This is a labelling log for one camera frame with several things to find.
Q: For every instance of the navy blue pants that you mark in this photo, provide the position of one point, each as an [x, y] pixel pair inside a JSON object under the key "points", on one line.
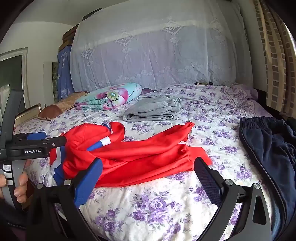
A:
{"points": [[275, 157]]}

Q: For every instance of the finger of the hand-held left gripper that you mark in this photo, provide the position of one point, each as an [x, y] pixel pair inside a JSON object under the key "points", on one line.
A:
{"points": [[56, 142], [35, 135]]}

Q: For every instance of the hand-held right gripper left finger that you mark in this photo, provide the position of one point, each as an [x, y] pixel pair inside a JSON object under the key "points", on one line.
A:
{"points": [[89, 183]]}

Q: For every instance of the grey folded pants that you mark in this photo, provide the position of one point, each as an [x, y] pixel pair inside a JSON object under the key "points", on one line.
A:
{"points": [[150, 109]]}

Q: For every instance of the floral folded quilt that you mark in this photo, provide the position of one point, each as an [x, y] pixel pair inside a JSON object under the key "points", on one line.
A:
{"points": [[108, 96]]}

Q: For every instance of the beige patterned curtain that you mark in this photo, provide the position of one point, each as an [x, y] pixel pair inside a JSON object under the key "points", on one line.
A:
{"points": [[272, 58]]}

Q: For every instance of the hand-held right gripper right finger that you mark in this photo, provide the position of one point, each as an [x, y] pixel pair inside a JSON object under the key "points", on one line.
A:
{"points": [[208, 182]]}

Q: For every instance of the dark marbled panel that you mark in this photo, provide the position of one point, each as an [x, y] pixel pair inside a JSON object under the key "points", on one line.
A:
{"points": [[55, 78]]}

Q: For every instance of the person's left hand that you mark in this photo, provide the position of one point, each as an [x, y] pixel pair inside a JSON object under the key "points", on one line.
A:
{"points": [[21, 187]]}

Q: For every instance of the person's left forearm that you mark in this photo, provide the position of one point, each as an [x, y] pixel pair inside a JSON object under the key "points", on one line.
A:
{"points": [[11, 220]]}

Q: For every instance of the red jacket blue white stripes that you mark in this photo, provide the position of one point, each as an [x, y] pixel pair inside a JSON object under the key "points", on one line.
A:
{"points": [[138, 162]]}

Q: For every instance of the purple floral bed sheet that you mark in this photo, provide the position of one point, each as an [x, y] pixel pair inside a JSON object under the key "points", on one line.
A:
{"points": [[161, 208]]}

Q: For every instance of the brown pillow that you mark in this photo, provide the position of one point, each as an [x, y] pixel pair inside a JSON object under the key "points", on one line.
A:
{"points": [[55, 107]]}

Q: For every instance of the white lace cover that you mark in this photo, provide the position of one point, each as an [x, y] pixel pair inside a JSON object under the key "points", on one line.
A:
{"points": [[157, 46]]}

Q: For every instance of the light purple floral pillowcase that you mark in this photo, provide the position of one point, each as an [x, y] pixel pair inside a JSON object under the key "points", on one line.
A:
{"points": [[242, 95]]}

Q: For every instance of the white framed door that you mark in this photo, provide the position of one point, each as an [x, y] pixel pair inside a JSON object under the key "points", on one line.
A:
{"points": [[11, 69]]}

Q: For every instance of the wooden boxes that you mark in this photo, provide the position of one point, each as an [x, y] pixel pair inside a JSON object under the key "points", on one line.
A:
{"points": [[69, 34]]}

